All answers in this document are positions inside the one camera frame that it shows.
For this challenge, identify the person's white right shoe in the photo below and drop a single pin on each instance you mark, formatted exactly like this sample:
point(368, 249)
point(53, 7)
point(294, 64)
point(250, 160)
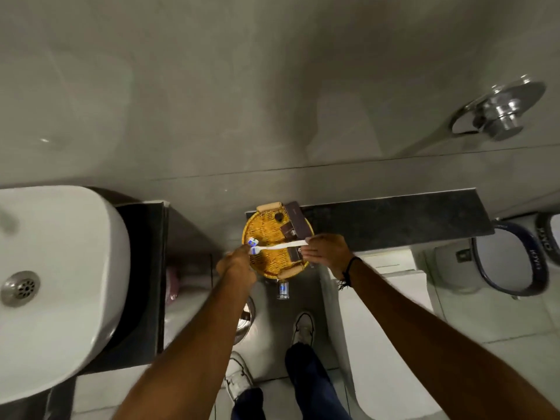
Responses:
point(303, 330)

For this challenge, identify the white and blue toothbrush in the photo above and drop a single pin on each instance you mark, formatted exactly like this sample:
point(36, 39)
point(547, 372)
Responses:
point(280, 246)

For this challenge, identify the black stone sink counter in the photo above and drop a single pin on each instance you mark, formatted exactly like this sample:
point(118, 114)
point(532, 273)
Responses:
point(140, 275)

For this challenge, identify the black stone wall shelf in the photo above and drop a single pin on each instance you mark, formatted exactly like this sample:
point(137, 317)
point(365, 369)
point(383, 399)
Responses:
point(393, 218)

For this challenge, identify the white ceramic sink basin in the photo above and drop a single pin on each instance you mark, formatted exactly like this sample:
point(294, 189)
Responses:
point(57, 293)

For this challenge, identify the small black round cap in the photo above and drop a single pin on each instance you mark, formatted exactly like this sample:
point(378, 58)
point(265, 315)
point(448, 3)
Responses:
point(279, 217)

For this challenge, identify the chrome wall flush valve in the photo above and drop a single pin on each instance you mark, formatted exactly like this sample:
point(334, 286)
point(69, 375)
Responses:
point(501, 109)

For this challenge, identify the person's left hand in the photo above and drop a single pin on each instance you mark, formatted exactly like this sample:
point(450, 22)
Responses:
point(236, 266)

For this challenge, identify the person's leg blue jeans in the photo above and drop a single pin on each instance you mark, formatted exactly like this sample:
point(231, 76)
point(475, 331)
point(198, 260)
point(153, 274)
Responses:
point(248, 405)
point(313, 384)

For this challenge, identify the chrome round fixture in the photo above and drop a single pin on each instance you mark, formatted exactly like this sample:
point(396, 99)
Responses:
point(244, 321)

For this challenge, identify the person's left leg blue jeans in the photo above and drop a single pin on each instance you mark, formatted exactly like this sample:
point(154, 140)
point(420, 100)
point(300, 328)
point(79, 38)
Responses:
point(248, 405)

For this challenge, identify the yellow woven basket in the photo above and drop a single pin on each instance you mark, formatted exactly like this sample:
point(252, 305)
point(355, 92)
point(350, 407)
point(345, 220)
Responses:
point(267, 240)

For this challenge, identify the blue rimmed toilet lid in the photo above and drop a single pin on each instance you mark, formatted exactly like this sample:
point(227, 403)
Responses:
point(549, 236)

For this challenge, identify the person's white left shoe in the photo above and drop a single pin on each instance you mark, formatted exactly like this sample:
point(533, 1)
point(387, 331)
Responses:
point(238, 376)

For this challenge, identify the person's right forearm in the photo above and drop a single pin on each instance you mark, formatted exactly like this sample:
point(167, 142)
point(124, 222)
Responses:
point(437, 354)

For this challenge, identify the chrome sink drain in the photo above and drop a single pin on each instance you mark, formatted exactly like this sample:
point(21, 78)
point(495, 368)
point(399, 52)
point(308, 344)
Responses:
point(20, 288)

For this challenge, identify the person's right hand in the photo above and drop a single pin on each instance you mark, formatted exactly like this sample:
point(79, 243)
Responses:
point(327, 253)

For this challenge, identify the person's left fingers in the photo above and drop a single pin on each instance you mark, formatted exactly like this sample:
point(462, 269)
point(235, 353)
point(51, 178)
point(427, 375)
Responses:
point(246, 251)

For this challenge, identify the person's right fingers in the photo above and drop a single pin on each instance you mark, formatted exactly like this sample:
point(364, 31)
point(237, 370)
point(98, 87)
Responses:
point(309, 250)

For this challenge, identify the large dark brown box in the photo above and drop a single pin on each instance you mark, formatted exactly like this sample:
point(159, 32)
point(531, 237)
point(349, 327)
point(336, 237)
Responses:
point(298, 219)

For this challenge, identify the person's left forearm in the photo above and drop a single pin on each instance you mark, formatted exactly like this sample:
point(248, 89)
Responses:
point(188, 358)

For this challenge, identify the small clear glass bottle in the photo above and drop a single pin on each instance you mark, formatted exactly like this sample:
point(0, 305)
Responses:
point(283, 290)

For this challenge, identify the person's white shoe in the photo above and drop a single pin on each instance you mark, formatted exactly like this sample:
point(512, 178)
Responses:
point(238, 376)
point(303, 330)

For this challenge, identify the small brown packet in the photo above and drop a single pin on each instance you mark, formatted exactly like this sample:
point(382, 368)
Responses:
point(289, 232)
point(294, 254)

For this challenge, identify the person's right leg blue jeans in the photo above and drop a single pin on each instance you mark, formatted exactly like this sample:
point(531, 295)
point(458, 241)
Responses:
point(313, 384)

